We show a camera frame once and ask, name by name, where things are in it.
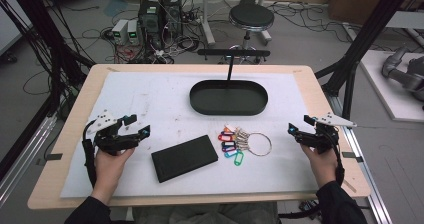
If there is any tangle of floor cables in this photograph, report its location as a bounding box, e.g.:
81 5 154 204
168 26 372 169
99 3 208 65

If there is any white platform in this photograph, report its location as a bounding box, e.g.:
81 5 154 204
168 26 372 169
359 49 424 123

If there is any black round stool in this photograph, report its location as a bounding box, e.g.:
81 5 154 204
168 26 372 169
228 0 276 65

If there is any person's left hand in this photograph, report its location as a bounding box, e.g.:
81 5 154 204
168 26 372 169
94 147 136 198

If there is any person's right hand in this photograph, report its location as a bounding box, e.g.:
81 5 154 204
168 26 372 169
299 143 338 188

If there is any black rectangular box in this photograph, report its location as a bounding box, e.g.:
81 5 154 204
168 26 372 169
150 134 220 184

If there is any white metal stand leg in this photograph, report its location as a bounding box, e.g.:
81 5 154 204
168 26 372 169
199 0 217 47

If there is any white table mat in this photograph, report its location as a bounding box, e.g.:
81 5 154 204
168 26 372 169
59 71 319 199

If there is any aluminium rail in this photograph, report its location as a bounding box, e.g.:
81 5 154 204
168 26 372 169
324 93 394 224
0 113 58 207

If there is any black T-shaped stand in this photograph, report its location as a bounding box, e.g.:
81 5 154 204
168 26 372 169
197 48 271 82

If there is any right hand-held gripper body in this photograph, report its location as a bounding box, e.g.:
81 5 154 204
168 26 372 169
294 112 358 155

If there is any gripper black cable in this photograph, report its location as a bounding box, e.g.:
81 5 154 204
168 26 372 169
82 120 98 188
328 130 346 187

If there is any person's lap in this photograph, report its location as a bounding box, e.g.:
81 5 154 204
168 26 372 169
133 202 281 224

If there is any black computer tower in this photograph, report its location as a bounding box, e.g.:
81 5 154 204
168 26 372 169
138 0 165 50
163 0 184 38

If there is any black oval tray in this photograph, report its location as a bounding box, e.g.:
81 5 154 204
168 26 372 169
189 79 269 116

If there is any grey power supply unit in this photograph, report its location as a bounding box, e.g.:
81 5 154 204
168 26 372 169
127 19 140 46
111 19 129 45

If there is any cardboard box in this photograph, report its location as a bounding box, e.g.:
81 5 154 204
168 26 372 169
328 0 424 27

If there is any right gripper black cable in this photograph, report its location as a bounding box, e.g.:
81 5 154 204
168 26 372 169
328 130 346 187

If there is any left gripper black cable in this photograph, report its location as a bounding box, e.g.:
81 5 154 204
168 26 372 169
82 120 98 188

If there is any black frame post with cables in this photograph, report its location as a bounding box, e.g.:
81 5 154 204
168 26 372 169
0 0 96 118

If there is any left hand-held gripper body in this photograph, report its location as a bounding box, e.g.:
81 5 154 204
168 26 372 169
87 109 144 157

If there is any key ring with coloured tags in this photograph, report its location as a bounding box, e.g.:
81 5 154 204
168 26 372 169
217 123 273 167

